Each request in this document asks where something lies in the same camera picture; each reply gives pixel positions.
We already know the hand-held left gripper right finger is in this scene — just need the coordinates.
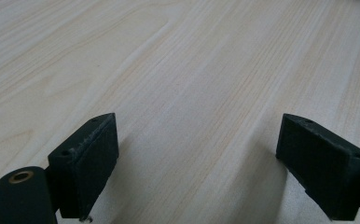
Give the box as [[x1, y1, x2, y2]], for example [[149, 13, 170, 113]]
[[275, 113, 360, 221]]

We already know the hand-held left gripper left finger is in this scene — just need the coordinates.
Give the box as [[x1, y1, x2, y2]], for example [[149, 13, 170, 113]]
[[48, 112, 120, 220]]

